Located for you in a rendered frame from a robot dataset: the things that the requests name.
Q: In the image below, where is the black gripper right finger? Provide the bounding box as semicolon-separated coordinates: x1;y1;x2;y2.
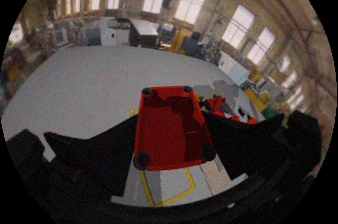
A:
203;112;286;180

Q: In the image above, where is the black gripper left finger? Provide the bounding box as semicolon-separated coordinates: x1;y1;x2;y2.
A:
43;113;138;197

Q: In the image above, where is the beige flat rectangular board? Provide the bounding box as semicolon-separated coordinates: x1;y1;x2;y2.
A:
195;94;231;196

